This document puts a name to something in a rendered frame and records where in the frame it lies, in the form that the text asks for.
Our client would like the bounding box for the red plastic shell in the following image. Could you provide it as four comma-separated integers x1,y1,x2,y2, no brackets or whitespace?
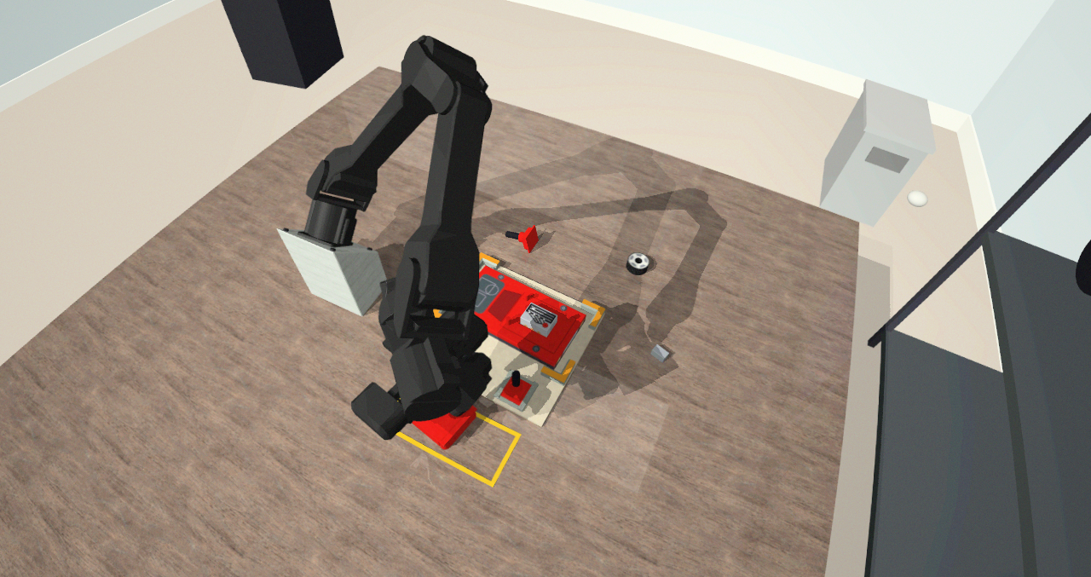
412,406,476,449

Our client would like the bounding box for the beige flat base plate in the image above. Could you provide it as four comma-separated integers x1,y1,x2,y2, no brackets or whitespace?
476,253,606,426

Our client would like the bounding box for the yellow rectangular frame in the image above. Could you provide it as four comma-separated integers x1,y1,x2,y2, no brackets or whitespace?
396,412,521,486

